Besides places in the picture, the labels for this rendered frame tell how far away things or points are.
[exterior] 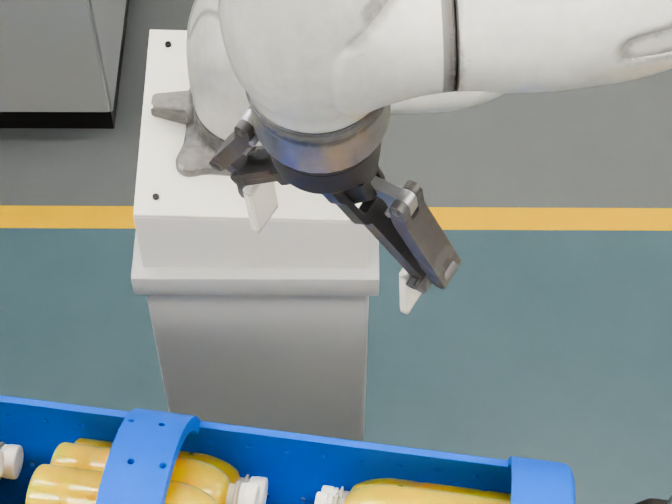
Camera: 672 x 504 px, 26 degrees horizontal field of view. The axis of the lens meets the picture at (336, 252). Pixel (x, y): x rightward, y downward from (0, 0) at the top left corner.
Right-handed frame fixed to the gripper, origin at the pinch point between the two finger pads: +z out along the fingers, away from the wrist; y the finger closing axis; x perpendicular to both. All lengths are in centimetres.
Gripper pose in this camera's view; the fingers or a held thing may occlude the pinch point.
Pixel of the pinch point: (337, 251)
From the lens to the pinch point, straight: 112.9
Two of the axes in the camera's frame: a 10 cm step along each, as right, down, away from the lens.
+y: -8.5, -4.6, 2.6
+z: 0.5, 4.2, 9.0
